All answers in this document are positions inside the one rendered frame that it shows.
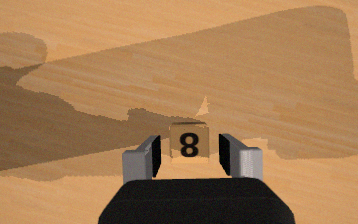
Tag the tan number cube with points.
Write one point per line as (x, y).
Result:
(189, 143)

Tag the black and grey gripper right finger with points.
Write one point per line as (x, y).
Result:
(239, 160)

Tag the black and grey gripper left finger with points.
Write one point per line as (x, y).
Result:
(143, 162)

